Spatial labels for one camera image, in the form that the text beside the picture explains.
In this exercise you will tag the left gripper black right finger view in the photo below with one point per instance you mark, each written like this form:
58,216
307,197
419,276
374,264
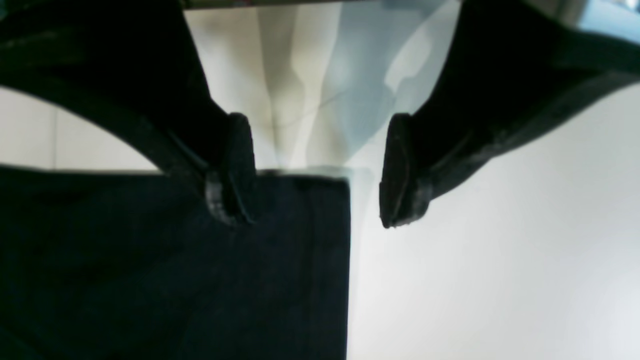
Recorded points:
515,71

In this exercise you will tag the black T-shirt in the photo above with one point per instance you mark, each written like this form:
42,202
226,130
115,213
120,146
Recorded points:
104,266

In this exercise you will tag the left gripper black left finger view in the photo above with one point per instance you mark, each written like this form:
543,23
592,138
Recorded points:
131,68

